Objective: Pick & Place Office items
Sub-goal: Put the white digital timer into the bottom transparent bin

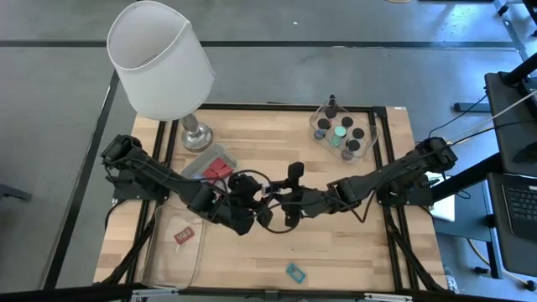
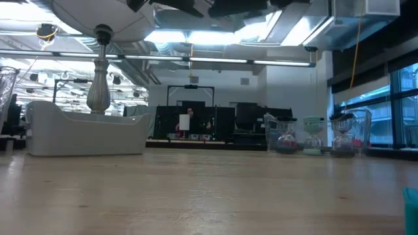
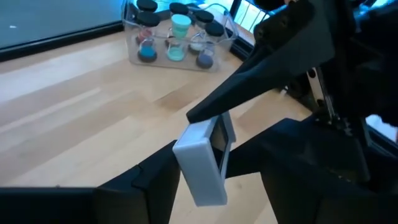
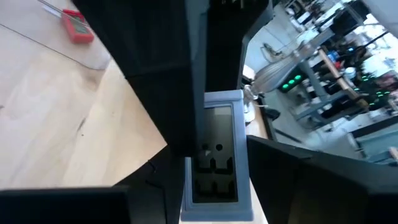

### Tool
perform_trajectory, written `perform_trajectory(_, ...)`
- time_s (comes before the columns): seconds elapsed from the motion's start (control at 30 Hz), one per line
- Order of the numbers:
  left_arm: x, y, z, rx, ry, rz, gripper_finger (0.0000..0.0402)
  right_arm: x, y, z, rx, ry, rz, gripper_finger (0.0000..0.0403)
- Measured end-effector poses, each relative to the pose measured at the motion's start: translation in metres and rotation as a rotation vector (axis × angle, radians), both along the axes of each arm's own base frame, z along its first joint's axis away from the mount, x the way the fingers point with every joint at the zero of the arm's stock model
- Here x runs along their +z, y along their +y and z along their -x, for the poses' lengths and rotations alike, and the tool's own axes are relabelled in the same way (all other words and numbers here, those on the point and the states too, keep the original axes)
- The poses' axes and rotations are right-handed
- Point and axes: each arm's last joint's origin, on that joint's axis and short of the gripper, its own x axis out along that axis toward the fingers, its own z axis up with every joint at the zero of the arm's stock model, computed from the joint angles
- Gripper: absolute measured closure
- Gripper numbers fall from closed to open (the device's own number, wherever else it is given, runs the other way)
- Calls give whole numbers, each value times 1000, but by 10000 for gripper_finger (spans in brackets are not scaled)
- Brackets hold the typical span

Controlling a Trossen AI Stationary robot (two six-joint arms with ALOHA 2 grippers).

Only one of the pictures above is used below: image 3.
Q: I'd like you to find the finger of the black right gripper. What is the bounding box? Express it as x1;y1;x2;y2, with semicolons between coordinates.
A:
225;117;330;179
186;0;335;124

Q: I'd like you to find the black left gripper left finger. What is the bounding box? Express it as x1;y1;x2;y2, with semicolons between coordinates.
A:
0;140;181;224

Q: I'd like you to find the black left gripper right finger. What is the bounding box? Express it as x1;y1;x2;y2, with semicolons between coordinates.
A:
259;136;398;224

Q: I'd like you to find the white digital timer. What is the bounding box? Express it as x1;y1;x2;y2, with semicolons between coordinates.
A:
172;111;237;208

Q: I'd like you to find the black-capped hourglass indigo sand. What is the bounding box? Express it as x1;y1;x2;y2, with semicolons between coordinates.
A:
195;21;226;70

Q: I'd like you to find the black-capped hourglass white sand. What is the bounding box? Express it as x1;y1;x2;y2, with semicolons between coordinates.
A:
188;9;215;55

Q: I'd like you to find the green hourglass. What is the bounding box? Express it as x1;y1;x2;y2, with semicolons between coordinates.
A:
165;14;193;62

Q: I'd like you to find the black-capped hourglass orange sand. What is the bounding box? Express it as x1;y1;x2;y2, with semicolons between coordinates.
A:
164;2;190;47

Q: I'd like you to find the black-capped hourglass blue sand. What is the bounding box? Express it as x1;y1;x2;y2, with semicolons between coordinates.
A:
136;11;162;63

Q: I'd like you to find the black-capped hourglass red sand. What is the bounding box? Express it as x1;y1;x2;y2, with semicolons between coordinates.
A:
135;0;159;44

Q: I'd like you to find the clear plastic bin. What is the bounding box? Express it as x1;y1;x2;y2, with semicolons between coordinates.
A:
121;0;240;73

